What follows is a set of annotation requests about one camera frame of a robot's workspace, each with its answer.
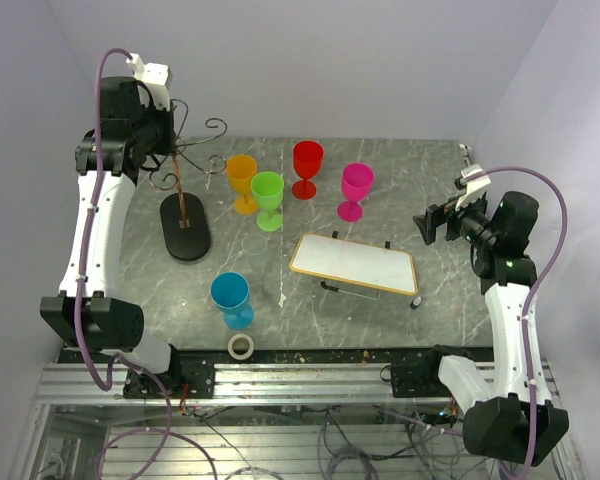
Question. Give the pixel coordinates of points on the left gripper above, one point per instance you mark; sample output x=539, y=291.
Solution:
x=170, y=144

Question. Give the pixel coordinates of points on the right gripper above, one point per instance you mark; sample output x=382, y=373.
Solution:
x=436, y=215

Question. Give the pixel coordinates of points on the pink plastic wine glass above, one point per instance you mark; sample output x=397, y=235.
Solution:
x=357, y=182

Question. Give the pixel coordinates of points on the blue plastic wine glass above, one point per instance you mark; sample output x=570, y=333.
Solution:
x=230, y=293

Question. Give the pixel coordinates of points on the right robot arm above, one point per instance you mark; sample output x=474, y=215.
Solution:
x=513, y=418

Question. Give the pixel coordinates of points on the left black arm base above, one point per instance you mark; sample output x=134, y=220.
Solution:
x=188, y=376

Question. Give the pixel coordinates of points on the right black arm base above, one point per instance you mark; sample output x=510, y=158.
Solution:
x=419, y=378

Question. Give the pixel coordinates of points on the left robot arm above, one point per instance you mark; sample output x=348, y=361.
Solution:
x=136, y=121

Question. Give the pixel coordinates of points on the orange plastic wine glass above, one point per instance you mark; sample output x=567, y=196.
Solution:
x=240, y=171

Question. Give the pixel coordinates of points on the green plastic wine glass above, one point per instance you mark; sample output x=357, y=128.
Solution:
x=268, y=190

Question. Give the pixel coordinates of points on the red plastic wine glass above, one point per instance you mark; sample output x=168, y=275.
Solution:
x=307, y=161

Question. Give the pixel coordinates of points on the black marker pen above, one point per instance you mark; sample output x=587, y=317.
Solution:
x=332, y=288

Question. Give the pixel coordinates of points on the white tape roll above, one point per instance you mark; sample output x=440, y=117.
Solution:
x=241, y=347

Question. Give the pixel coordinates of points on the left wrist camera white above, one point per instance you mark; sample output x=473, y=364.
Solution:
x=155, y=77

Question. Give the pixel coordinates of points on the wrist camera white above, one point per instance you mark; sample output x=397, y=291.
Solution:
x=473, y=183
x=155, y=77

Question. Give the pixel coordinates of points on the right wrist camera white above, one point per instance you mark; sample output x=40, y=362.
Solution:
x=473, y=183

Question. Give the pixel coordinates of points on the small whiteboard wooden frame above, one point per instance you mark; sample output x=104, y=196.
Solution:
x=354, y=263

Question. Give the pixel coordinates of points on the copper wire wine glass rack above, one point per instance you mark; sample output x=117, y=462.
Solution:
x=184, y=223

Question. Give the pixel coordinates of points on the aluminium rail frame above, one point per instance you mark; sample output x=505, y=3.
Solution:
x=237, y=385

